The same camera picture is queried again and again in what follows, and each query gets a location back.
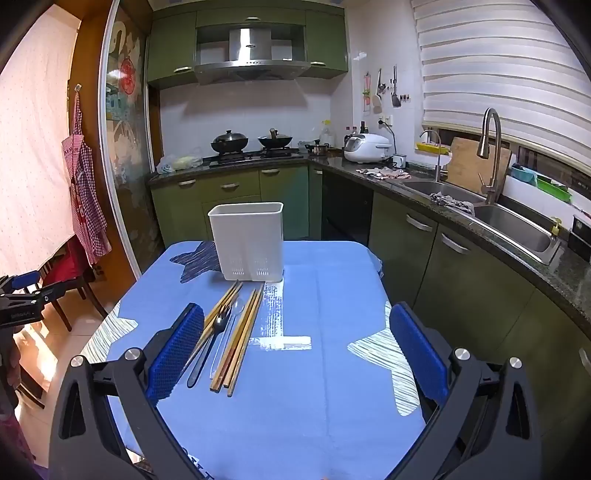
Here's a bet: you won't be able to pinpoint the glass sliding door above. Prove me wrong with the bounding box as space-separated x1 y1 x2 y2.
98 0 162 280

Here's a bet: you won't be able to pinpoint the clear plastic spoon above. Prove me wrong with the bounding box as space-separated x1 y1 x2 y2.
210 298 246 377

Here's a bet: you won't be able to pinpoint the red paper door decoration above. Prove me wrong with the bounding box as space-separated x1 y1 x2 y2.
121 58 139 93

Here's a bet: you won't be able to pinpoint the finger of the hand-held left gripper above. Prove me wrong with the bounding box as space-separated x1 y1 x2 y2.
28 281 79 306
0 271 41 295

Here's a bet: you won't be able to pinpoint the green plastic tray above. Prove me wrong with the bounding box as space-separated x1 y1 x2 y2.
536 175 573 204

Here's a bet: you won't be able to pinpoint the blue star-print tablecloth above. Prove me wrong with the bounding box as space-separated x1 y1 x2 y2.
81 240 428 480

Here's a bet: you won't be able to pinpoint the green wall cabinets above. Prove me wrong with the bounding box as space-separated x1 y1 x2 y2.
147 4 349 89

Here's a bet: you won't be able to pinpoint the black-handled metal spoon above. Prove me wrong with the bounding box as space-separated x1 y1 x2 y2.
187 309 232 388

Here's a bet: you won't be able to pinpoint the tall steel faucet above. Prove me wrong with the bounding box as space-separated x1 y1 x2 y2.
478 107 503 206

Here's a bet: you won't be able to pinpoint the black gas stove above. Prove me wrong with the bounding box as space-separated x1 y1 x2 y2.
203 148 308 166

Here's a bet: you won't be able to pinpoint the steel range hood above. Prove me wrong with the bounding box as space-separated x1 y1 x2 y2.
194 28 311 85

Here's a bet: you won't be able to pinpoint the white rice cooker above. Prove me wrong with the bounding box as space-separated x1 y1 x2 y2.
343 133 394 164

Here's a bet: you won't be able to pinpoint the person's pink patterned clothing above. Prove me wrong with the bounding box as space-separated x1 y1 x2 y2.
0 411 35 480

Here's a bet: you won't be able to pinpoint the black open wok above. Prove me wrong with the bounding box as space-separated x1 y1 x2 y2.
257 129 294 150

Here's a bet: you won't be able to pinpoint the teal plastic container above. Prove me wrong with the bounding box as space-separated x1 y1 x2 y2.
510 164 539 186

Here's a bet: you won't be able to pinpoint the dark stone countertop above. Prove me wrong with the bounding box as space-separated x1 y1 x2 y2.
148 154 591 324

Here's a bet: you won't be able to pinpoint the white striped window blind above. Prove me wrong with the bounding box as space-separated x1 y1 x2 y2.
410 0 591 153

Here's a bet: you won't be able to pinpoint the orange-brown wooden chopstick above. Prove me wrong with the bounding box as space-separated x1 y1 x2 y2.
223 290 260 398

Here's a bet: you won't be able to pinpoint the clear plastic bag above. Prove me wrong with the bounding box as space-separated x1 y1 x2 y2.
156 148 204 175

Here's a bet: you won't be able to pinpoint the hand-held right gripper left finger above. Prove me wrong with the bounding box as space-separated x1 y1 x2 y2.
48 302 206 480

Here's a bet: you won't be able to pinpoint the black built-in appliance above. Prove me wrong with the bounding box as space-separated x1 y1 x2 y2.
322 173 374 246

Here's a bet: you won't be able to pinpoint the white plastic utensil holder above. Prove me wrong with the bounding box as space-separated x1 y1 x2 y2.
208 202 284 282

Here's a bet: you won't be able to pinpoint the red checked apron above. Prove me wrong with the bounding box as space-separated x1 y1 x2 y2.
61 90 113 265

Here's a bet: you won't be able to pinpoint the grey rag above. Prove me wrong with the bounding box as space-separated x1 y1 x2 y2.
429 191 476 215

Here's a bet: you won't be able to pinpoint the dark-tipped wooden chopstick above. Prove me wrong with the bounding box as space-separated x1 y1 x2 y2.
203 281 245 333

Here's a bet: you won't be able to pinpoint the wooden cutting board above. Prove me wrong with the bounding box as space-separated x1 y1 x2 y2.
445 137 512 195

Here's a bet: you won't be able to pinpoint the small steel faucet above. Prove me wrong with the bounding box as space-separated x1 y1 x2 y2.
419 130 444 183

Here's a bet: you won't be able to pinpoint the pinkish dishcloth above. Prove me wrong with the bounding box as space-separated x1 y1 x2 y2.
355 167 411 181

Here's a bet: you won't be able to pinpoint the steel double sink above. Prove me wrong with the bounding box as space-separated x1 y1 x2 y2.
399 178 561 266

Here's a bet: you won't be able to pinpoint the black wok with lid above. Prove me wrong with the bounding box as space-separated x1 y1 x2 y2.
211 130 249 154

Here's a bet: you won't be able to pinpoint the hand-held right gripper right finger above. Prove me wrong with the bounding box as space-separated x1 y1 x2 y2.
389 302 543 480

